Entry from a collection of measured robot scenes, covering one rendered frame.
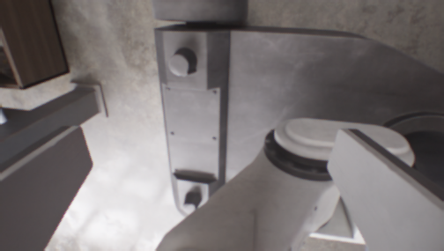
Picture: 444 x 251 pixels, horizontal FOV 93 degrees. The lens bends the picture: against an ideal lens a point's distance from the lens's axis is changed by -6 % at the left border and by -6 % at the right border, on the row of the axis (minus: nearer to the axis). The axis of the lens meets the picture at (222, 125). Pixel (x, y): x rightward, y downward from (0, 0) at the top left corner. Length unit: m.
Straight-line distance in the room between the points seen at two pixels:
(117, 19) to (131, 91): 0.21
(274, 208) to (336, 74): 0.29
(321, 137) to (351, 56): 0.18
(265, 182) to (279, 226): 0.07
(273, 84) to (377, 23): 0.31
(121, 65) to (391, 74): 0.68
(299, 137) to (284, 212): 0.12
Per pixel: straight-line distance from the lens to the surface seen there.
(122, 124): 0.86
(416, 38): 0.71
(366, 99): 0.51
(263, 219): 0.29
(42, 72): 0.83
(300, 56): 0.46
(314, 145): 0.35
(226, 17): 0.45
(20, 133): 0.68
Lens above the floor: 0.61
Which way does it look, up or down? 60 degrees down
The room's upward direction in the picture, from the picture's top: 159 degrees counter-clockwise
